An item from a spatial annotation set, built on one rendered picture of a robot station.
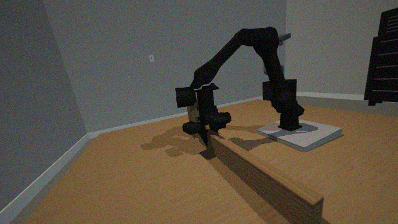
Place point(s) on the long wooden board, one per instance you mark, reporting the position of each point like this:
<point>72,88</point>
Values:
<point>297,203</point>

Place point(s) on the brown wooden post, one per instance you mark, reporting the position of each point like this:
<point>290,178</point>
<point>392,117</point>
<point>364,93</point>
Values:
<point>193,115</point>

